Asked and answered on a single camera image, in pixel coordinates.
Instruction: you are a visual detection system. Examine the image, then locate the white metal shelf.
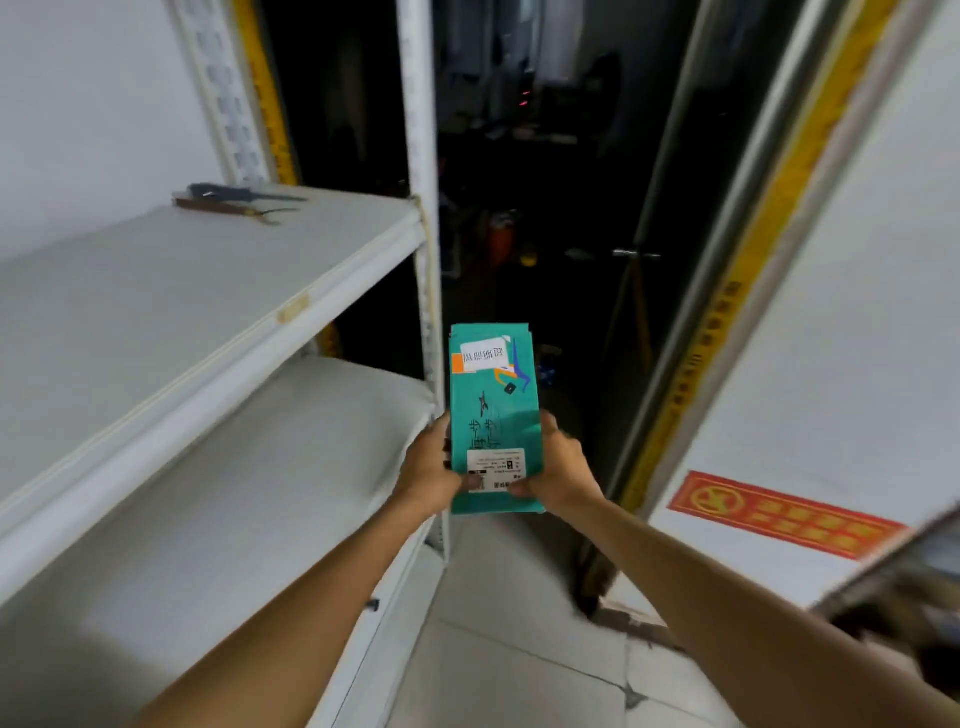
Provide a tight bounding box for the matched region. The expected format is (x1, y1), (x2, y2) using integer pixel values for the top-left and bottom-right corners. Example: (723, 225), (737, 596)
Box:
(0, 0), (451, 728)

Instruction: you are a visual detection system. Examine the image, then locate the yellow sticker strip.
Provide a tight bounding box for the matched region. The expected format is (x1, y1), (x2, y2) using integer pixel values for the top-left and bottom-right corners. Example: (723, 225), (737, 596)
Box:
(230, 0), (343, 358)

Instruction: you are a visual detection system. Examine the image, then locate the person's right forearm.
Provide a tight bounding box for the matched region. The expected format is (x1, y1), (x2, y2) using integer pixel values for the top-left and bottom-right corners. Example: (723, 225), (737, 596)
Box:
(566, 498), (960, 728)

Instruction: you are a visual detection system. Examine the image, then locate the person's left hand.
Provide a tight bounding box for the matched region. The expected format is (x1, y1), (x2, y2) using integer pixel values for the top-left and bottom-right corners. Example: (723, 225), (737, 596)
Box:
(393, 413), (485, 519)

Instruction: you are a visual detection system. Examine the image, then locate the person's right hand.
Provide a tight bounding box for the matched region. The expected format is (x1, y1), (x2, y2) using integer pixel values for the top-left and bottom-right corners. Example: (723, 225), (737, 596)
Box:
(508, 410), (605, 523)

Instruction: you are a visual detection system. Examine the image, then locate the red fire extinguisher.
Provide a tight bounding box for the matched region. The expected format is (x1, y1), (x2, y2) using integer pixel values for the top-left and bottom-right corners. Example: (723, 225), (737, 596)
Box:
(487, 213), (540, 270)

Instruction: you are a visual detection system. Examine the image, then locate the thin green box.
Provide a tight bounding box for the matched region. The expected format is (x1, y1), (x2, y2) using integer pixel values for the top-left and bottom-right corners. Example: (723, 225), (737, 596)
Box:
(448, 323), (547, 517)

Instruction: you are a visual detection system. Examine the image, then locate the person's left forearm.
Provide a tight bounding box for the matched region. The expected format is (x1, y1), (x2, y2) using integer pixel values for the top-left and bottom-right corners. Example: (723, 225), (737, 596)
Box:
(127, 487), (436, 728)

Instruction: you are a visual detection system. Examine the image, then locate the yellow vertical door strip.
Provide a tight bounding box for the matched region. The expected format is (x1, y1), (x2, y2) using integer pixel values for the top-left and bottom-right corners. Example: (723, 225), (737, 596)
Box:
(581, 0), (901, 601)

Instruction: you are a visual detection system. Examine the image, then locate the red yellow wall sign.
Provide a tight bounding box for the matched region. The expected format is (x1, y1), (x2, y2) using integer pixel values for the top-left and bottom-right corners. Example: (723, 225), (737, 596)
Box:
(667, 470), (909, 562)

